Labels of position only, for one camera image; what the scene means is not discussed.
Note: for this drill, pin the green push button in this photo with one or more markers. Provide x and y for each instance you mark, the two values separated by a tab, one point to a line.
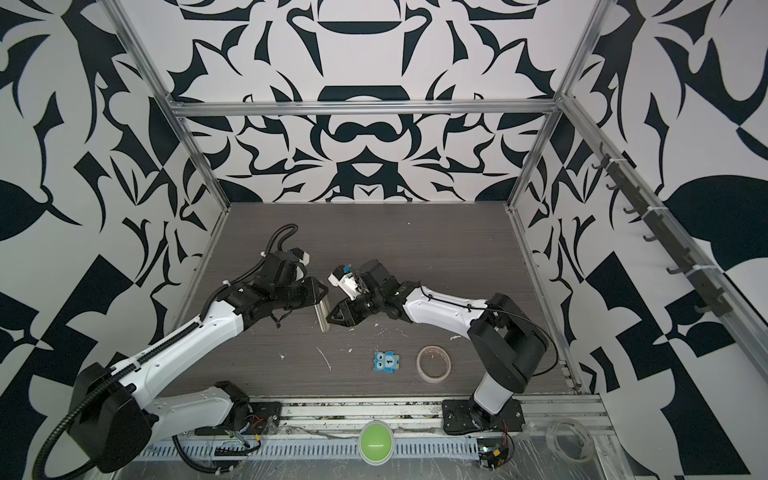
376	443

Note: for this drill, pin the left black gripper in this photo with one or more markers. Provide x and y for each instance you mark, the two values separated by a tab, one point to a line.
315	291

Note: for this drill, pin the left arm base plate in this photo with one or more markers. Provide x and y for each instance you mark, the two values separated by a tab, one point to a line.
254	418

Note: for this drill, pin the blue owl figure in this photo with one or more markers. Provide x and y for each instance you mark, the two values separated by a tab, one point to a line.
388	362

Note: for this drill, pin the slotted cable duct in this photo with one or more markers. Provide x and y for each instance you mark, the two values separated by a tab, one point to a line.
454	448

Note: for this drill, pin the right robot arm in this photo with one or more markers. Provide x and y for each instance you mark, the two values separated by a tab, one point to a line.
509	345

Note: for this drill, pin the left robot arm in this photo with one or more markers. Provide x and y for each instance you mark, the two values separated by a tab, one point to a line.
117	411

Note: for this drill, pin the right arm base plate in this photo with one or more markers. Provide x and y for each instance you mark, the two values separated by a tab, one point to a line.
465	416

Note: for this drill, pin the small circuit board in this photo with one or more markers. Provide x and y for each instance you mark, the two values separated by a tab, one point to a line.
492	456

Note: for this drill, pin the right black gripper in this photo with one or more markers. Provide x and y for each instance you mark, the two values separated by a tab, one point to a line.
349	313

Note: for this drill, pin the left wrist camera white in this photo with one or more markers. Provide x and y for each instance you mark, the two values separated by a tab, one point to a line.
303	256

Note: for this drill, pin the aluminium frame rail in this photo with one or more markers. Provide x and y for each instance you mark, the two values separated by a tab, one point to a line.
220	109

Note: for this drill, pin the white remote control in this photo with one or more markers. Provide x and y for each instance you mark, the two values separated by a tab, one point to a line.
322	311

